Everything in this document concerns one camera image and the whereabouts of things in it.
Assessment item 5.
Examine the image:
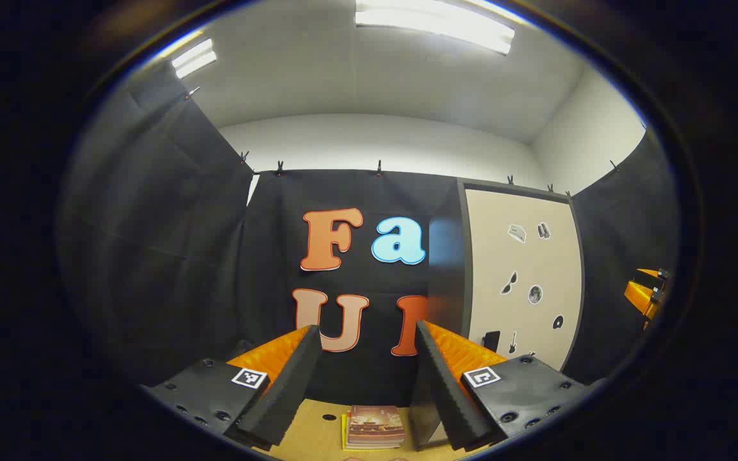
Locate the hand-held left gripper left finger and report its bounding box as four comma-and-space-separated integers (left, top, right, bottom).
140, 325, 322, 452

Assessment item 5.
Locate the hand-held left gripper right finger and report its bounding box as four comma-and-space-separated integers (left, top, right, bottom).
407, 320, 591, 452

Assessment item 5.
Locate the brown printed coaster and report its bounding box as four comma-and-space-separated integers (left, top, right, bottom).
341, 405, 407, 451

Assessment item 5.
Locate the beige cabinet door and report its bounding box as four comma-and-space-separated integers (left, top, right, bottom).
465, 189, 582, 372

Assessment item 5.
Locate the black backdrop cloth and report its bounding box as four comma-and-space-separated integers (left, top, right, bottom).
55, 64, 684, 410

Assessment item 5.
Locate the row of black cloth clips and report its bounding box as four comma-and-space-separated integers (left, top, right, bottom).
183, 86, 619, 196

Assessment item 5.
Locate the large ceiling light panel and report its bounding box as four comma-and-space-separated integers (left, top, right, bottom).
355, 0, 516, 55

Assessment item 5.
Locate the small ceiling light panel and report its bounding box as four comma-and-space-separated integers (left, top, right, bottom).
172, 38, 217, 79

